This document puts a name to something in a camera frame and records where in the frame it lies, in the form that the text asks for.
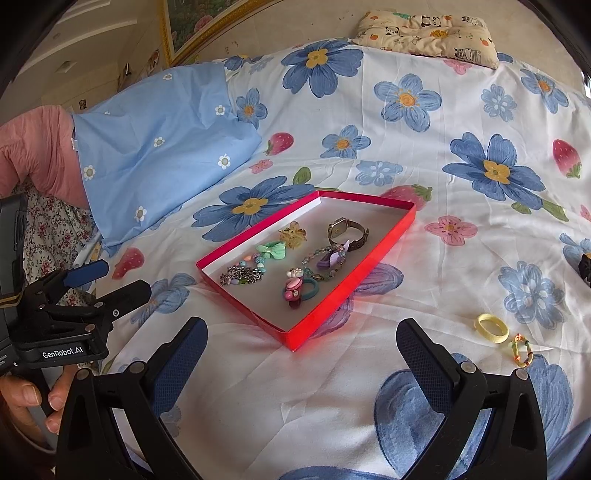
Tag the floral bed sheet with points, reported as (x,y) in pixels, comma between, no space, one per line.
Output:
(369,115)

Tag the black scrunchie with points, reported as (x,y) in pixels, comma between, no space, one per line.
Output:
(586,272)

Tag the small floral print cloth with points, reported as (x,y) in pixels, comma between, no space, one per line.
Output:
(51,230)

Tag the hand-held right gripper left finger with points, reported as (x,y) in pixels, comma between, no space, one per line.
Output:
(180,369)

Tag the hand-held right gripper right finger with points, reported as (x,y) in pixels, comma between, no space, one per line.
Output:
(425,364)

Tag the gold framed picture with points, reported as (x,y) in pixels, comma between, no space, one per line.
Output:
(207,18)

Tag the yellow hair claw clip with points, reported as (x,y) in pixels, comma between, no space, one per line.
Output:
(293,233)

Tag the pink cloth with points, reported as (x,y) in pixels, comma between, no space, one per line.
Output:
(32,152)

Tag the panda print pillow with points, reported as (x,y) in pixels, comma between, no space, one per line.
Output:
(425,37)

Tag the gold wrist watch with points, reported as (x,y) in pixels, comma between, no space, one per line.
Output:
(339,228)

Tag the blue daisy print pillow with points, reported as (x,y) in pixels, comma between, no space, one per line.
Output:
(161,152)

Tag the person's left hand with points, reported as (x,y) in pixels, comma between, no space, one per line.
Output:
(27,401)

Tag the red cardboard box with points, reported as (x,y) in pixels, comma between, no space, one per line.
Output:
(355,273)

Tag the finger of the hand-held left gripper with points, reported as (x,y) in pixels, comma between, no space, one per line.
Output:
(85,273)
(124,295)

